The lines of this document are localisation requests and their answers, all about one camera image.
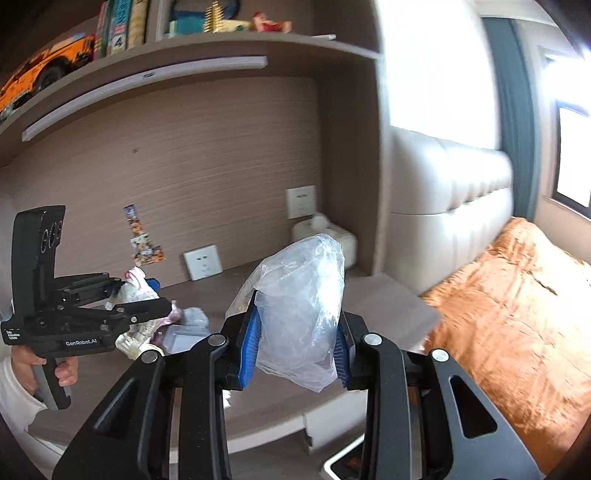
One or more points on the person's left hand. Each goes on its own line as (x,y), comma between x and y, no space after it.
(67,371)

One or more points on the bed with orange cover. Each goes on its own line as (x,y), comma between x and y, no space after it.
(508,323)

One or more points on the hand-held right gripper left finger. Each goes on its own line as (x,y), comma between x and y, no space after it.
(249,350)

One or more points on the narrow picture sticker strip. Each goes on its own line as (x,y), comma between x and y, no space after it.
(132,220)

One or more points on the clear plastic bag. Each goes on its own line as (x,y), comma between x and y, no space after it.
(300,314)

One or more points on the white paper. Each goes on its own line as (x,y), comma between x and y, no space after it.
(138,334)

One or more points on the red figurine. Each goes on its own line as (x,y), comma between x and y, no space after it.
(270,24)

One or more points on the person's left forearm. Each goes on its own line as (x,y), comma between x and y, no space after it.
(14,406)

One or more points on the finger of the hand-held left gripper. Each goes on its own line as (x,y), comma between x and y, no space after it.
(138,308)
(87,282)

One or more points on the white trash bin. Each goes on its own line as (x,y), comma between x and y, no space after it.
(346,466)

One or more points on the pink book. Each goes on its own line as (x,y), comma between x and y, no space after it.
(101,32)

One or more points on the dark blue round object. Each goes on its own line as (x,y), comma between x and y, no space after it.
(194,9)

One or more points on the teal book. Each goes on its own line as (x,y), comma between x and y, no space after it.
(120,27)

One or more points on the grey cloth wad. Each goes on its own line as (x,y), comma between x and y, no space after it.
(195,317)

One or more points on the grey blue curtain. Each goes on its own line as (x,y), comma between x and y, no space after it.
(512,92)

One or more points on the colourful picture sticker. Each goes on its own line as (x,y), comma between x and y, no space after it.
(147,251)

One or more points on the orange toy car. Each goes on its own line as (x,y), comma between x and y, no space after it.
(41,69)

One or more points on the dark framed window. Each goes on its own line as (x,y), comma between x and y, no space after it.
(572,152)

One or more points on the white light bar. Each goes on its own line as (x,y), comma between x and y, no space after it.
(138,83)

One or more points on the translucent plastic packaging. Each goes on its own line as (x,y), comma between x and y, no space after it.
(184,340)

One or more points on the wooden shelf unit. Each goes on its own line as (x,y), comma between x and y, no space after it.
(231,48)

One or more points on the white wall socket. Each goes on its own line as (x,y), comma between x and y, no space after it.
(301,202)
(202,262)

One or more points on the cream padded headboard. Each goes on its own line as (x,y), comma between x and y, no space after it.
(452,194)

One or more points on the beige book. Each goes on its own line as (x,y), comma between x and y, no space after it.
(138,23)

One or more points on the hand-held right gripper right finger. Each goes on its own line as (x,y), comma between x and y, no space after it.
(342,355)

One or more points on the white tissue box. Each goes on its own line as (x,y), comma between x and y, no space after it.
(348,244)

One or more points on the pink snack wrapper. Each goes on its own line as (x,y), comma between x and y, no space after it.
(174,314)

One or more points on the gold tree ornament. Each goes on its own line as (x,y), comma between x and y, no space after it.
(214,17)

